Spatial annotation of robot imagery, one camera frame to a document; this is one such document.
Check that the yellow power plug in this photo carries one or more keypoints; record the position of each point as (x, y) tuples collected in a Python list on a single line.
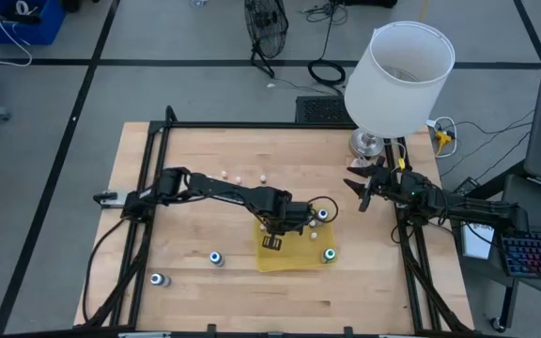
[(443, 137)]

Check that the black floor vent grate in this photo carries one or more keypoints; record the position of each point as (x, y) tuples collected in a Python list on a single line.
[(319, 110)]

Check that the black aluminium table frame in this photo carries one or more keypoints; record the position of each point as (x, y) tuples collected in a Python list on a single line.
[(251, 125)]

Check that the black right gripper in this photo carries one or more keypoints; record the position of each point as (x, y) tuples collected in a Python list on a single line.
[(385, 185)]

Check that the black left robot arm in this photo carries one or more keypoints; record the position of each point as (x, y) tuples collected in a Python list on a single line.
[(233, 190)]

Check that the yellow translucent plastic bin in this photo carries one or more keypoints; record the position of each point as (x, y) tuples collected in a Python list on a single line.
[(294, 258)]

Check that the black floor fan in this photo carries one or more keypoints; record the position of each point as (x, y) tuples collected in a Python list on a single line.
[(266, 28)]

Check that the white paper sheet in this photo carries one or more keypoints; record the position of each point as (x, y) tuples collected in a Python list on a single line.
[(474, 244)]

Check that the large blue food coloring bottle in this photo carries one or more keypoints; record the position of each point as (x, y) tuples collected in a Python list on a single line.
[(216, 257)]

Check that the pink tag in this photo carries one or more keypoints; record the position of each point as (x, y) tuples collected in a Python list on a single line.
[(358, 162)]

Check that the blue plastic crate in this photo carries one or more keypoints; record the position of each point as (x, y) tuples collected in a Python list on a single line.
[(40, 33)]

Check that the large purple food coloring bottle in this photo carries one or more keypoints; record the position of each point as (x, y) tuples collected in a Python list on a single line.
[(322, 215)]

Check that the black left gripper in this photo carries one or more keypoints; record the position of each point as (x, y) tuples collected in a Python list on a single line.
[(294, 217)]

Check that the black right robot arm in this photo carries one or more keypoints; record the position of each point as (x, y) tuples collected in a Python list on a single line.
[(477, 209)]

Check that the backlit computer keyboard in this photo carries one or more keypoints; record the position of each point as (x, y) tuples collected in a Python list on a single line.
[(533, 253)]

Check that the large green food coloring bottle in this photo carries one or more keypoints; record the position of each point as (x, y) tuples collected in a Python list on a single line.
[(329, 254)]

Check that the white lamp with shade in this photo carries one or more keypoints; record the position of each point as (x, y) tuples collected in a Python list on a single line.
[(392, 94)]

